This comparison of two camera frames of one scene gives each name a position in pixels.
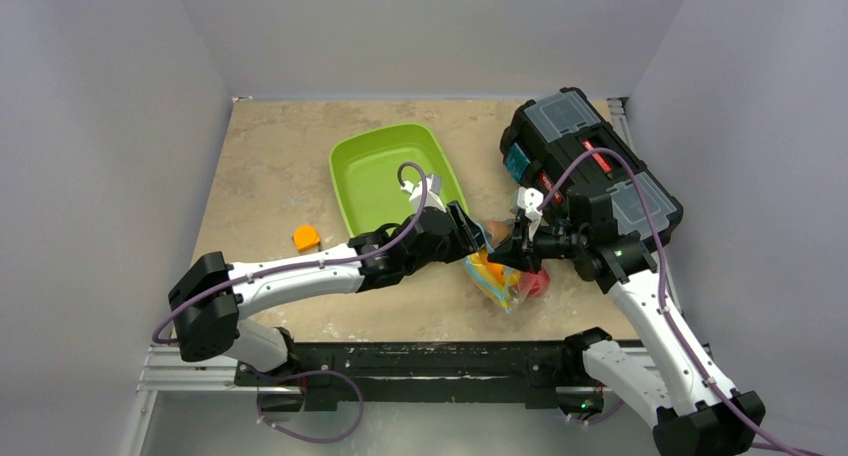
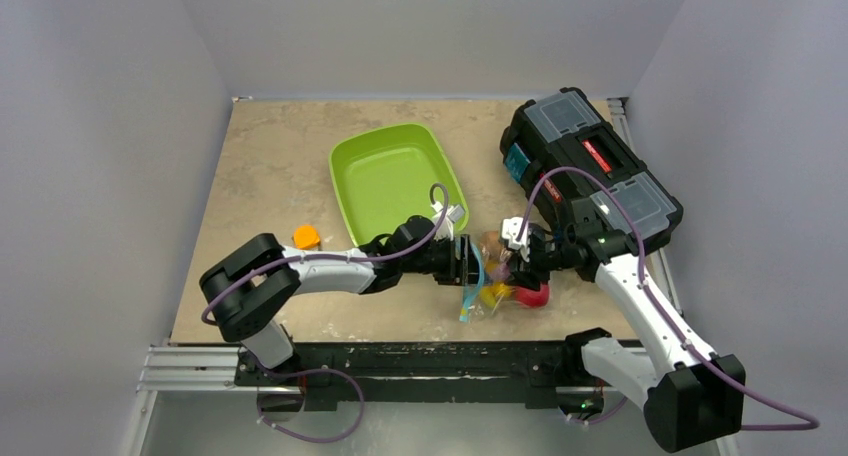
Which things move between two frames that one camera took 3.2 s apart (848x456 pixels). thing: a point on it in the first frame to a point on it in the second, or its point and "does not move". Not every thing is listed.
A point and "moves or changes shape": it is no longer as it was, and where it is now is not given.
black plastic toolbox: x=541 y=137 does not move
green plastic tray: x=366 y=170 does not move
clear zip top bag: x=508 y=285 moves or changes shape
